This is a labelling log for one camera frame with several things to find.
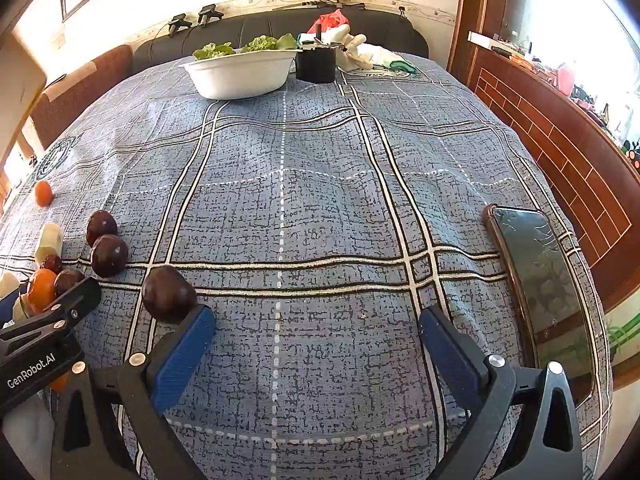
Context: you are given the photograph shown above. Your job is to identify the white peeled fruit slice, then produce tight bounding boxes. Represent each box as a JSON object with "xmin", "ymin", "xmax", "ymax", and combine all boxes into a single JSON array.
[{"xmin": 34, "ymin": 223, "xmax": 64, "ymax": 267}]

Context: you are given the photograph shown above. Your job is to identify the brown armchair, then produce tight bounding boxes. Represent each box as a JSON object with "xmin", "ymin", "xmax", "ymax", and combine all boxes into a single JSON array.
[{"xmin": 22, "ymin": 44, "xmax": 133, "ymax": 151}]

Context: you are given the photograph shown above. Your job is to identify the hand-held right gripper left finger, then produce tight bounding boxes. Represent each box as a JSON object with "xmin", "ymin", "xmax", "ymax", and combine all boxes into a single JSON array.
[{"xmin": 50, "ymin": 304, "xmax": 217, "ymax": 480}]

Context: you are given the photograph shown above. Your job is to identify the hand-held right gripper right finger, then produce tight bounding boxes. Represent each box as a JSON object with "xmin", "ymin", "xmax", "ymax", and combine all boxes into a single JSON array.
[{"xmin": 417, "ymin": 305, "xmax": 586, "ymax": 480}]

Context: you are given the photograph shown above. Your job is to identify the black smartphone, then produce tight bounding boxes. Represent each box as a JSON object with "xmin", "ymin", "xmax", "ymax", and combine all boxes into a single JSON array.
[{"xmin": 482, "ymin": 204, "xmax": 596, "ymax": 406}]

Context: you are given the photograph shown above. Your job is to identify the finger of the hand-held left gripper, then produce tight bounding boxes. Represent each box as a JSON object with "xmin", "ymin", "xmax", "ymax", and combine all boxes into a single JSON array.
[
  {"xmin": 0, "ymin": 290, "xmax": 27, "ymax": 322},
  {"xmin": 0, "ymin": 276, "xmax": 102, "ymax": 343}
]

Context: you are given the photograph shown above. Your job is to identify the black hand-held device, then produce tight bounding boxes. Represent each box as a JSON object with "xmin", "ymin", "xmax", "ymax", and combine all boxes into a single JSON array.
[
  {"xmin": 167, "ymin": 12, "xmax": 193, "ymax": 36},
  {"xmin": 197, "ymin": 4, "xmax": 224, "ymax": 27}
]

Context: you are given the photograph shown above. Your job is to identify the black cup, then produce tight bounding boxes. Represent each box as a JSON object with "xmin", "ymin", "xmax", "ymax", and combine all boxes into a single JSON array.
[{"xmin": 295, "ymin": 46, "xmax": 337, "ymax": 84}]

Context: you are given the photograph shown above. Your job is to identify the red plastic bag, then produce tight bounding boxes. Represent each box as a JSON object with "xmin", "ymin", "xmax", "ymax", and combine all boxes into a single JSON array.
[{"xmin": 307, "ymin": 10, "xmax": 350, "ymax": 36}]

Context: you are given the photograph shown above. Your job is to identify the black sofa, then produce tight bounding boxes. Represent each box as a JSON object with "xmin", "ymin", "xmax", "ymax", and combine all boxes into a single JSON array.
[{"xmin": 132, "ymin": 7, "xmax": 430, "ymax": 68}]

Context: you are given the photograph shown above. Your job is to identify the yellow-edged cardboard box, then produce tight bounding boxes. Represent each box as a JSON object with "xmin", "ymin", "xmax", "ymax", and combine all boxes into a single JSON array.
[{"xmin": 0, "ymin": 35, "xmax": 47, "ymax": 161}]

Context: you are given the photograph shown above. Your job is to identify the green lettuce leaves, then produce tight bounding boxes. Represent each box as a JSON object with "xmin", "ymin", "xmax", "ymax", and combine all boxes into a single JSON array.
[{"xmin": 193, "ymin": 33, "xmax": 300, "ymax": 61}]

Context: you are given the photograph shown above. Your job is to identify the blue plaid cloth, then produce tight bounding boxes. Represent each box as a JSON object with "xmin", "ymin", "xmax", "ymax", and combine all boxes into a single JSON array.
[{"xmin": 0, "ymin": 52, "xmax": 613, "ymax": 480}]

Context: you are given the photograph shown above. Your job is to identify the white gloves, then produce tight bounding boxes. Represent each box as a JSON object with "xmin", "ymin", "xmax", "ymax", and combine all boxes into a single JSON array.
[{"xmin": 325, "ymin": 24, "xmax": 401, "ymax": 72}]

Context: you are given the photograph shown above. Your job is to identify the dark purple passion fruit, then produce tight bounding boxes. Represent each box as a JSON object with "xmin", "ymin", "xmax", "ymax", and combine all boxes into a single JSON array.
[
  {"xmin": 53, "ymin": 269, "xmax": 86, "ymax": 297},
  {"xmin": 141, "ymin": 265, "xmax": 198, "ymax": 324},
  {"xmin": 85, "ymin": 210, "xmax": 119, "ymax": 247},
  {"xmin": 91, "ymin": 234, "xmax": 129, "ymax": 278}
]

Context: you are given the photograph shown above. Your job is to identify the white bowl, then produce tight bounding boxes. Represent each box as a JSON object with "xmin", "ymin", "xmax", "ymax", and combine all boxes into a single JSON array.
[{"xmin": 180, "ymin": 49, "xmax": 298, "ymax": 101}]

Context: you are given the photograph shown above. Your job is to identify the wooden brick-pattern partition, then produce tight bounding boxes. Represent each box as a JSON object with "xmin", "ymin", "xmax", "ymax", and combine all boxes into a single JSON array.
[{"xmin": 467, "ymin": 30, "xmax": 640, "ymax": 311}]

